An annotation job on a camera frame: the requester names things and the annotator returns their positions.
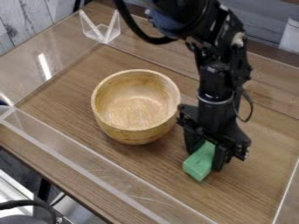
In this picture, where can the white cylindrical container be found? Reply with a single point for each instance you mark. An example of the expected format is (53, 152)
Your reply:
(290, 38)

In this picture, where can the green rectangular block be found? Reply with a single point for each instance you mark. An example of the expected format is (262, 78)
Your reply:
(198, 163)

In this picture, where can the black table leg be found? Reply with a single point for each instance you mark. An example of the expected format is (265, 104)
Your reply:
(45, 190)

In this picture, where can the clear acrylic tray enclosure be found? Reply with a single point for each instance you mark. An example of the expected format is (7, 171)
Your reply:
(133, 184)

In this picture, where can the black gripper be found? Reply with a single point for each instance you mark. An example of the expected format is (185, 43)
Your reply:
(211, 121)

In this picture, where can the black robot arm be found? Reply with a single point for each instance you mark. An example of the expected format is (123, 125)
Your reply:
(214, 34)

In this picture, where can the light wooden bowl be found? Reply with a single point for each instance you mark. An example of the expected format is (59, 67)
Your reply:
(135, 104)

